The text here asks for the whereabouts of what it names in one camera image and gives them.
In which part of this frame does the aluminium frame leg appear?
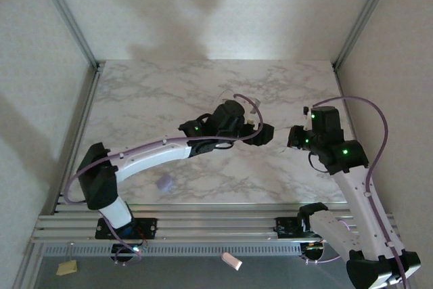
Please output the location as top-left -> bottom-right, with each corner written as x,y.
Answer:
12,243 -> 47,289

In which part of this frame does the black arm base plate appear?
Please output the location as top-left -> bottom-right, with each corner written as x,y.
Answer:
274,216 -> 307,240
95,217 -> 158,240

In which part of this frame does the aluminium frame post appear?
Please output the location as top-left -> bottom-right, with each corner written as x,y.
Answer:
33,0 -> 101,70
332,0 -> 400,70

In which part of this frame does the small lavender block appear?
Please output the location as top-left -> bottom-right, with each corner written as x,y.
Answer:
156,173 -> 174,192

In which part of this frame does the grey slotted cable duct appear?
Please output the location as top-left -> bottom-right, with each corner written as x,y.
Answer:
42,243 -> 302,257

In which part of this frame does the yellow paper tag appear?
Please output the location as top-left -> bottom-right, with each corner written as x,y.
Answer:
56,260 -> 78,275

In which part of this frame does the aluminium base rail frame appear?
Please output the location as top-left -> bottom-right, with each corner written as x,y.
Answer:
29,194 -> 398,245

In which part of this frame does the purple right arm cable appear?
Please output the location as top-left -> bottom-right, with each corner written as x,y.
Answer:
304,95 -> 407,289

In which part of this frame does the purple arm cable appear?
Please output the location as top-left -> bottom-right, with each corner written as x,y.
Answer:
304,95 -> 407,289
66,93 -> 264,266

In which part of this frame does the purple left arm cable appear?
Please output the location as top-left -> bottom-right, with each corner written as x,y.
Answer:
66,93 -> 264,266

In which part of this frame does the aluminium side rail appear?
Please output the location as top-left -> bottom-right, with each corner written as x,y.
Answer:
53,65 -> 104,214

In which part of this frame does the small white plastic piece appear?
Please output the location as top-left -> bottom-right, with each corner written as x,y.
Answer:
221,252 -> 243,271

